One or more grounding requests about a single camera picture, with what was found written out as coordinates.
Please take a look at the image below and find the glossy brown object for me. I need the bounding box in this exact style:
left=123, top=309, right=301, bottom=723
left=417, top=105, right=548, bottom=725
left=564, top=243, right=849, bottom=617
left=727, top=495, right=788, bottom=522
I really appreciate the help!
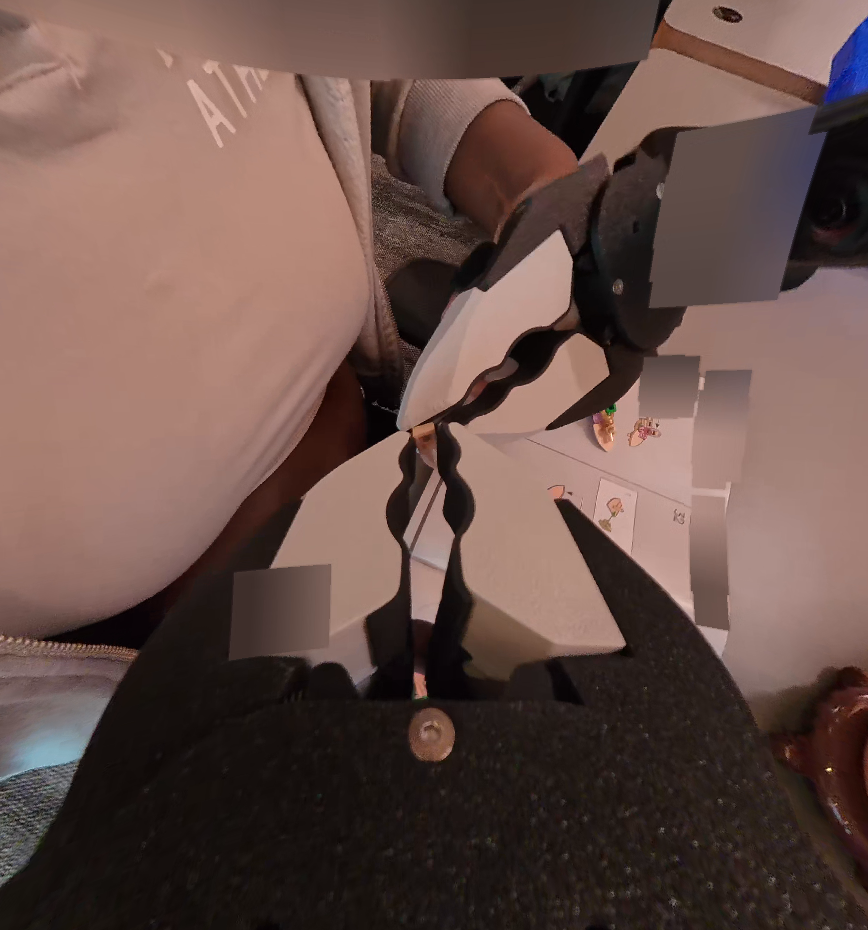
left=771, top=667, right=868, bottom=909

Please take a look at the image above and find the person's left forearm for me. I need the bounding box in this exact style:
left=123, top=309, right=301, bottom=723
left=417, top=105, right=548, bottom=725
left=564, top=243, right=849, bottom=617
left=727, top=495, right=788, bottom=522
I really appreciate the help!
left=371, top=76, right=533, bottom=219

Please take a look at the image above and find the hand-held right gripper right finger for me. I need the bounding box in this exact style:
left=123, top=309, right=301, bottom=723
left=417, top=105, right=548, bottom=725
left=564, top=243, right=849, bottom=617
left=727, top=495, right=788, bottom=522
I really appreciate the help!
left=429, top=423, right=628, bottom=700

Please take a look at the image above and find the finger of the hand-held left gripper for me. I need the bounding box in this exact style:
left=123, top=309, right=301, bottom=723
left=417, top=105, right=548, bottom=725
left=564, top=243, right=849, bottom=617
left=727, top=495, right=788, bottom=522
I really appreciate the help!
left=396, top=232, right=580, bottom=433
left=447, top=331, right=614, bottom=437

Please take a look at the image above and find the person's left hand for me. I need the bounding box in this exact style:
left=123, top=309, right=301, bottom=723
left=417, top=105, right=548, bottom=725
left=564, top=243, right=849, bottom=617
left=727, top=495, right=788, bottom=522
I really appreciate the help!
left=445, top=109, right=582, bottom=235

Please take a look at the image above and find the white desk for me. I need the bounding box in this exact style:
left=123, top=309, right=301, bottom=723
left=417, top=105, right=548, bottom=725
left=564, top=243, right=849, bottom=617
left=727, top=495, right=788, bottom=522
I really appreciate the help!
left=405, top=52, right=868, bottom=735

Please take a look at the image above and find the cartoon picture card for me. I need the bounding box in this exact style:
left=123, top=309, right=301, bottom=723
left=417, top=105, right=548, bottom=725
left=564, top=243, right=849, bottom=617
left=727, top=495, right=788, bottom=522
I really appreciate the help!
left=592, top=478, right=639, bottom=555

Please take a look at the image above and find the white wood-edged board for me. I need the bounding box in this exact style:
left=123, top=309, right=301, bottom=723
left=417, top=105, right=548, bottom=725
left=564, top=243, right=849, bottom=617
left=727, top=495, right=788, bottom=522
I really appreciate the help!
left=652, top=0, right=868, bottom=104

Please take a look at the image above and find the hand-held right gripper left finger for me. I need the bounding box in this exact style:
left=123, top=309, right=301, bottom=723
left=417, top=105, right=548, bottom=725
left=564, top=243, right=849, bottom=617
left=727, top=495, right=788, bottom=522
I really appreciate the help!
left=270, top=432, right=413, bottom=700

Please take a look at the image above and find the person's beige sweatshirt torso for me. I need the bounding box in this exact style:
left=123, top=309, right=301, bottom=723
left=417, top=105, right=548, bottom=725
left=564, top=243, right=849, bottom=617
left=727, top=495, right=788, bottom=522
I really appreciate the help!
left=0, top=15, right=377, bottom=640

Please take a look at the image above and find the white printed paper sheet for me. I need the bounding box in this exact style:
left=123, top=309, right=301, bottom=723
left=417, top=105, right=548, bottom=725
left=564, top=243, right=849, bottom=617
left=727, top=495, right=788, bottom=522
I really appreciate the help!
left=412, top=392, right=729, bottom=575

